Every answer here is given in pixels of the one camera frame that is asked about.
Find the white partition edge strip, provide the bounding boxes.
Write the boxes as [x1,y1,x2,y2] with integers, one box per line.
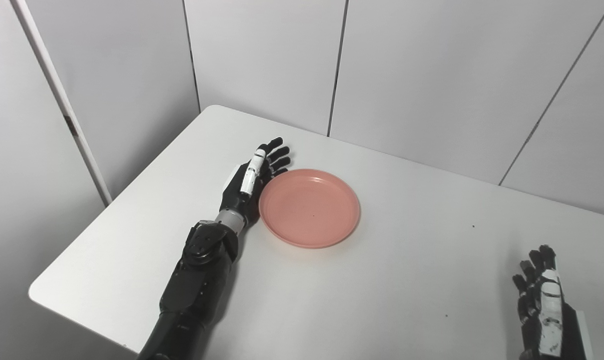
[9,0,113,207]

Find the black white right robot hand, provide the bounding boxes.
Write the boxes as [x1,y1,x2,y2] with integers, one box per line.
[512,244,595,360]

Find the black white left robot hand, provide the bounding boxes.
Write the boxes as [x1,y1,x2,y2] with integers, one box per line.
[219,137,291,221]

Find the pink round plate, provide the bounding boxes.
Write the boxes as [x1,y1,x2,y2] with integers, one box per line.
[258,168,361,249]

